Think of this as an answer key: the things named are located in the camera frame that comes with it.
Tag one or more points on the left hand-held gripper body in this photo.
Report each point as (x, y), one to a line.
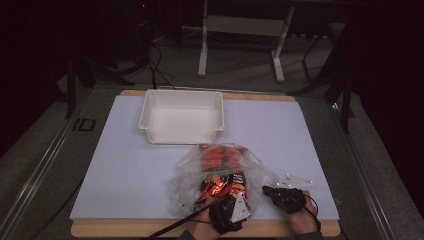
(230, 213)

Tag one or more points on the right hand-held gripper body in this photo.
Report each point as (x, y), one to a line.
(290, 196)

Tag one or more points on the red and black snack packet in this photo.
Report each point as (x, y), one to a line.
(221, 186)

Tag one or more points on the clear plastic bag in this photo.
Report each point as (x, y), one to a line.
(190, 186)

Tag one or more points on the orange snack packet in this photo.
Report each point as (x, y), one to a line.
(221, 158)

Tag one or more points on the white plastic bin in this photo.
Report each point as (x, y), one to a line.
(181, 116)

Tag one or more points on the person's left hand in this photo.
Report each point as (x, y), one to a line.
(205, 226)

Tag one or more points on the white table sheet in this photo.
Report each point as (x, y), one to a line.
(126, 160)

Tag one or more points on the black floor stand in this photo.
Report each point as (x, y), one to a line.
(336, 83)

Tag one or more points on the white metal stand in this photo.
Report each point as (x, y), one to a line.
(245, 26)

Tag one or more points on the aluminium rail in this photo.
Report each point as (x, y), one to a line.
(363, 173)
(40, 166)

